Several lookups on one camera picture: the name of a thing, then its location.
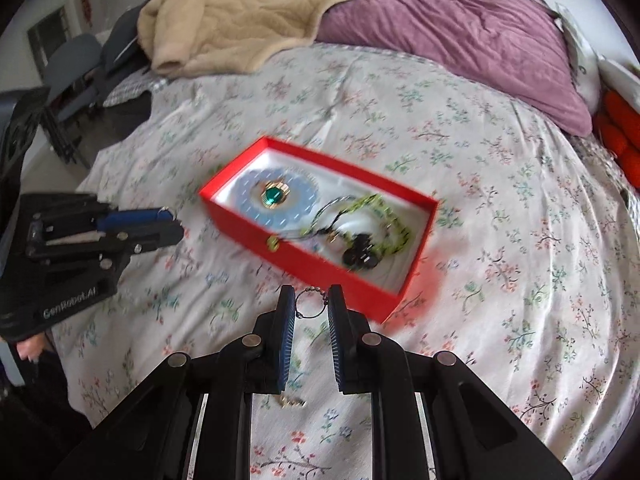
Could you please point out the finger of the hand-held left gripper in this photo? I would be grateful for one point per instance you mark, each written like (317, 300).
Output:
(155, 235)
(130, 218)

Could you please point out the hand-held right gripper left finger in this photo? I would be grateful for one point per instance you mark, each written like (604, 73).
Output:
(282, 350)

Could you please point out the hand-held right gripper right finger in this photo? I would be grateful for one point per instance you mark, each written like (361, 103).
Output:
(337, 350)

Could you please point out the red cardboard box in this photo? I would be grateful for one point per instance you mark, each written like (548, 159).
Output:
(320, 270)

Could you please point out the black bead charm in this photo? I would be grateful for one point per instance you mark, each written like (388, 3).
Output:
(360, 257)

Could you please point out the round green gem brooch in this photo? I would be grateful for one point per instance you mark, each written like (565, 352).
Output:
(309, 180)

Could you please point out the person's left hand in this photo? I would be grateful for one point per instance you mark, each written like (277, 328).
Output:
(31, 349)

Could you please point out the grey checkered cloth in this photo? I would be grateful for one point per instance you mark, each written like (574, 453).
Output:
(130, 91)

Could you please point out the grey chair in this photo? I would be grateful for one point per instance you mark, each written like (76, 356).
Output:
(75, 60)

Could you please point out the dark jacket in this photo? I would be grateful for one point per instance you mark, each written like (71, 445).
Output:
(120, 45)

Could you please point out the white floral bed sheet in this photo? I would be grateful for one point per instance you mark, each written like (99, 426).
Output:
(500, 210)

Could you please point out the beige fleece blanket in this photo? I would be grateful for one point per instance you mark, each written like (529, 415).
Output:
(225, 15)

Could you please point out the purple pillow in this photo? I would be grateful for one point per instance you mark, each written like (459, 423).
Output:
(450, 35)

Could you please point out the orange plush item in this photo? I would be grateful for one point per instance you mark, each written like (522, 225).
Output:
(620, 130)

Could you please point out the white printed pillow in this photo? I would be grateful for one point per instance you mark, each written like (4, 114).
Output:
(585, 75)

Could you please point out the dark wall frame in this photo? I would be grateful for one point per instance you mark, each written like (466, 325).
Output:
(47, 35)

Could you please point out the red wall ornament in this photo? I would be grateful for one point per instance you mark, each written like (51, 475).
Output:
(86, 5)

